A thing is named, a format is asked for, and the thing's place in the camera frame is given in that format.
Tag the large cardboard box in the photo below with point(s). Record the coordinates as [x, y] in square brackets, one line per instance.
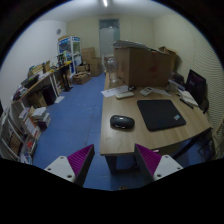
[142, 66]

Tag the white calculator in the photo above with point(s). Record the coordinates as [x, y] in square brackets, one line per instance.
[146, 91]

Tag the clear water jug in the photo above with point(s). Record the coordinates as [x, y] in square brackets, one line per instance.
[113, 69]

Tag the black computer mouse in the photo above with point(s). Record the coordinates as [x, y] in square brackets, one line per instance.
[122, 122]

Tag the white remote control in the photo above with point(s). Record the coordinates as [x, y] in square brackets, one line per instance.
[124, 95]

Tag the open box on floor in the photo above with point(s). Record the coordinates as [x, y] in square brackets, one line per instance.
[81, 78]

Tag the open notebook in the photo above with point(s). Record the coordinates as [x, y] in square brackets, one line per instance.
[186, 96]

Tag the white paper sheet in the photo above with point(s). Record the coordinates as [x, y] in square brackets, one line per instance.
[114, 91]

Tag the white bookshelf with books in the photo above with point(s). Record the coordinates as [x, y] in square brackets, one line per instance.
[18, 141]

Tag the round wall clock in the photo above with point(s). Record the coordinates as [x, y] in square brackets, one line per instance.
[58, 32]

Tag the stacked cardboard boxes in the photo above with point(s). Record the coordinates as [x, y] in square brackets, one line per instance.
[94, 62]

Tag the long wooden side desk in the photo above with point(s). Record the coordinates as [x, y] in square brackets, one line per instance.
[49, 78]

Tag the black mouse pad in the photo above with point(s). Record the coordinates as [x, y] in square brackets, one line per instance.
[160, 114]

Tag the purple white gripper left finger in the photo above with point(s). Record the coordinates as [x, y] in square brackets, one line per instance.
[73, 168]

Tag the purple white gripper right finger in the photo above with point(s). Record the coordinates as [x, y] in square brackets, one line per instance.
[154, 166]

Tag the white door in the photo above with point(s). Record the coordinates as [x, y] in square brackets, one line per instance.
[109, 32]

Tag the claw machine cabinet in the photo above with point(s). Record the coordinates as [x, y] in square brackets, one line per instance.
[72, 47]

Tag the black pen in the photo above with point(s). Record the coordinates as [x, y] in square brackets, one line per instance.
[186, 103]

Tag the black monitor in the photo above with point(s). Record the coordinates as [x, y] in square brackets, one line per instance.
[196, 86]

